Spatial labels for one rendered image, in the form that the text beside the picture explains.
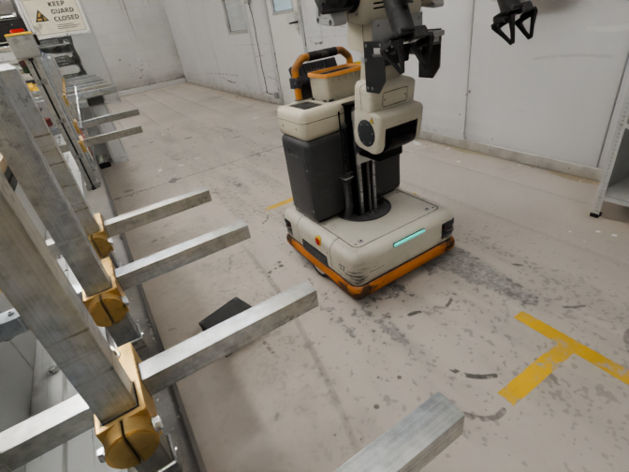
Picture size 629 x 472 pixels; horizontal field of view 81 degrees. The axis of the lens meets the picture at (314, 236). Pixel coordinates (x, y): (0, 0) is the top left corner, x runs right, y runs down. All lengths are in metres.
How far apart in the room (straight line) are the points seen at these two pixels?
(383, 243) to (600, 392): 0.88
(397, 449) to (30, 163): 0.53
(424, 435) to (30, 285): 0.34
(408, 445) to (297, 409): 1.06
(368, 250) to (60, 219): 1.19
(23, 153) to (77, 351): 0.28
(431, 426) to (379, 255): 1.26
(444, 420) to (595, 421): 1.14
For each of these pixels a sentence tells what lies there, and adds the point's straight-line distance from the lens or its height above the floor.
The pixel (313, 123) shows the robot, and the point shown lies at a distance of 1.59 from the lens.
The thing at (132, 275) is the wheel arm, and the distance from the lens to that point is 0.70.
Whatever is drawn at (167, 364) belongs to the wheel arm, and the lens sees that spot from 0.50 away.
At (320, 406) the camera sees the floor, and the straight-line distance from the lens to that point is 1.39.
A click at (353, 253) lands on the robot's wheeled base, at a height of 0.28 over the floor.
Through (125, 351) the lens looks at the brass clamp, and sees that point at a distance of 0.53.
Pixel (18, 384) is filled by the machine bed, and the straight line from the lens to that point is 0.89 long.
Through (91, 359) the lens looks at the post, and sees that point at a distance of 0.41.
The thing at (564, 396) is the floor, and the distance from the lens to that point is 1.51.
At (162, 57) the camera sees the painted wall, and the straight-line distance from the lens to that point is 11.16.
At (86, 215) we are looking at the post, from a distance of 0.87.
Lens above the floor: 1.15
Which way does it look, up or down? 31 degrees down
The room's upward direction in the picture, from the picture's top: 9 degrees counter-clockwise
